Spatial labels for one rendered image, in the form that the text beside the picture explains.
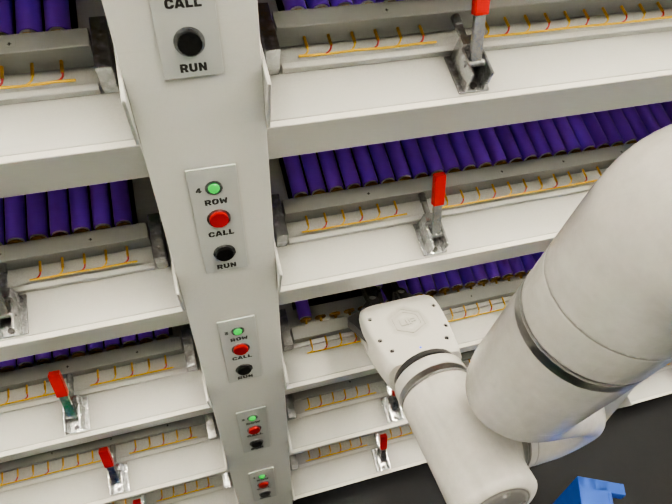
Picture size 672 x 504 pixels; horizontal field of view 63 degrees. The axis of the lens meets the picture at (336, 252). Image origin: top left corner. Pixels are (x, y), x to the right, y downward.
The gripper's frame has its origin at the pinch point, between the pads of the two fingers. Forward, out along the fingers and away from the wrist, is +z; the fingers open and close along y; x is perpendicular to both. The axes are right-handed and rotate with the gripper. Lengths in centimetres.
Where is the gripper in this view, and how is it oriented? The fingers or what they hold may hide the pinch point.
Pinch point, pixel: (379, 289)
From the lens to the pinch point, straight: 74.2
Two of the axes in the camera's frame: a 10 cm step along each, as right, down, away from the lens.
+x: 0.2, 7.9, 6.1
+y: -9.6, 1.9, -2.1
